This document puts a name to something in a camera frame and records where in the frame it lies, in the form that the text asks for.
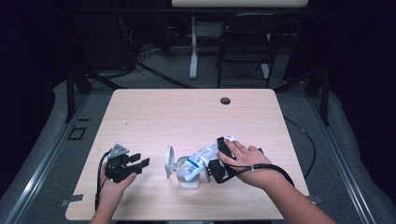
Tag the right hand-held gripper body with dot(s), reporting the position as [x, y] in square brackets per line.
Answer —
[219, 171]

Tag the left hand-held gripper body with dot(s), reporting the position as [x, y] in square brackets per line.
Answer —
[120, 168]

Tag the white and blue bag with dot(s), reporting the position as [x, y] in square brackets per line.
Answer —
[202, 155]

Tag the clear jar with grey lid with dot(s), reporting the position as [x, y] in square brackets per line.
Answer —
[169, 161]

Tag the person's left hand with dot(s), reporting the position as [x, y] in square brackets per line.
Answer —
[110, 193]

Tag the person's right hand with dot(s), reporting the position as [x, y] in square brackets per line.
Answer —
[252, 168]

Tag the black table grommet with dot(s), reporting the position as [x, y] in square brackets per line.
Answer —
[225, 100]

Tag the grey tape piece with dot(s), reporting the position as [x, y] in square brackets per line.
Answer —
[72, 199]

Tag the white desk leg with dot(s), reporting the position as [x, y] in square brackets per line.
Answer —
[193, 56]

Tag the black chair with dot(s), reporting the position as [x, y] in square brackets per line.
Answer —
[246, 46]

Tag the grey box under desk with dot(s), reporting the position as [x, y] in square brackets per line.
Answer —
[209, 29]

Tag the white desk top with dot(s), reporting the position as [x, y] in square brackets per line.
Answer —
[239, 3]

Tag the black floor outlet frame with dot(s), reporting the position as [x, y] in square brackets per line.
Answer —
[77, 133]

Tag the aluminium floor rail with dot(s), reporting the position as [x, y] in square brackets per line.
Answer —
[342, 161]
[46, 161]

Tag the black metal stand frame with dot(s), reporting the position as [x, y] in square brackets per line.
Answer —
[71, 93]
[324, 96]

